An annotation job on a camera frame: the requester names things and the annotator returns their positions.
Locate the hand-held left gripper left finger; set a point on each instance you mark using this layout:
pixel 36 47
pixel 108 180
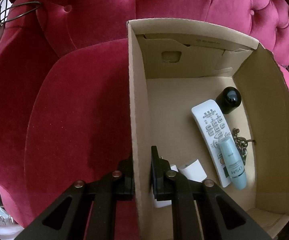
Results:
pixel 125 180

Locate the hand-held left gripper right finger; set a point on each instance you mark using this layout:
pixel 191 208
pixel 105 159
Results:
pixel 155 172

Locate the white charger plug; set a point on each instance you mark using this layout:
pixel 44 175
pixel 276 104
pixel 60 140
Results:
pixel 193 171

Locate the cardboard box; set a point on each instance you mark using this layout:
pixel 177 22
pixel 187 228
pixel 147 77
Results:
pixel 174 105

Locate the white remote control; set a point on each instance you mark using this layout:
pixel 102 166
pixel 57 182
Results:
pixel 209 120

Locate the light blue cosmetic tube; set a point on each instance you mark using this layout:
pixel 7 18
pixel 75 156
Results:
pixel 232 160

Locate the black domed cap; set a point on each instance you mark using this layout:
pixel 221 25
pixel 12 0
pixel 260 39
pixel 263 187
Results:
pixel 228 100

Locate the red tufted velvet armchair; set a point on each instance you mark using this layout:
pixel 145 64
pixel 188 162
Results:
pixel 72 105

